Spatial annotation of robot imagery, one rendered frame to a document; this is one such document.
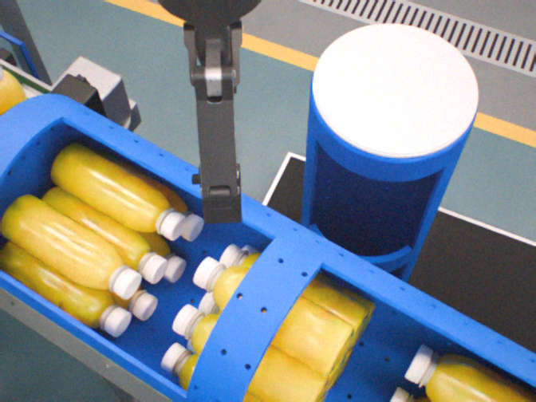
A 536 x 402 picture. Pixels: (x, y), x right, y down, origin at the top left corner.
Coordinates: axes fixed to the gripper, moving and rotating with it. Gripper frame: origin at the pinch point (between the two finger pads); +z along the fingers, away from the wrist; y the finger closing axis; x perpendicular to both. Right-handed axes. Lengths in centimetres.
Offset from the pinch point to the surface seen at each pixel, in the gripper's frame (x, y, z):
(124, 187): -14.4, -20.5, 35.5
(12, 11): -44, -81, 57
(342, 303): 14.0, -2.0, 36.5
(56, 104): -23.3, -30.2, 28.8
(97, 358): -22, -7, 63
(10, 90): -35, -46, 42
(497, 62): 93, -139, 137
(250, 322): 2.0, 3.5, 28.7
